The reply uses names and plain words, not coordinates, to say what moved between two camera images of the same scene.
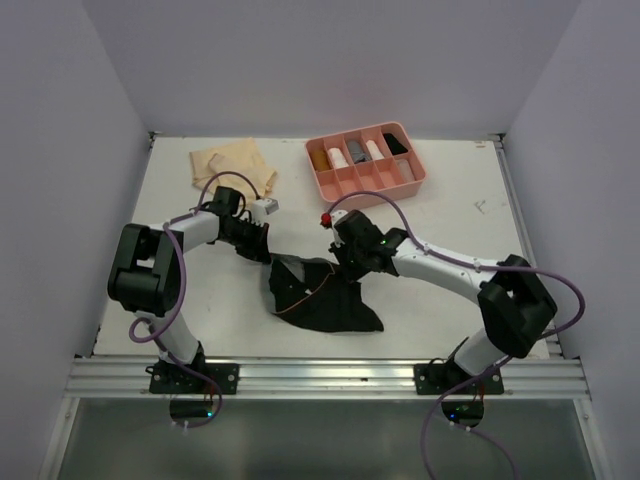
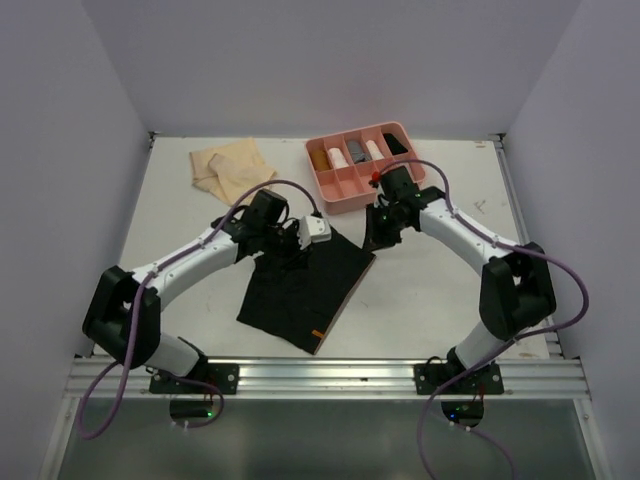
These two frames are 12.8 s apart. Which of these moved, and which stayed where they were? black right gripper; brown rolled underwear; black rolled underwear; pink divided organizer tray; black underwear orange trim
Moved: black right gripper; black underwear orange trim
Stayed: brown rolled underwear; pink divided organizer tray; black rolled underwear
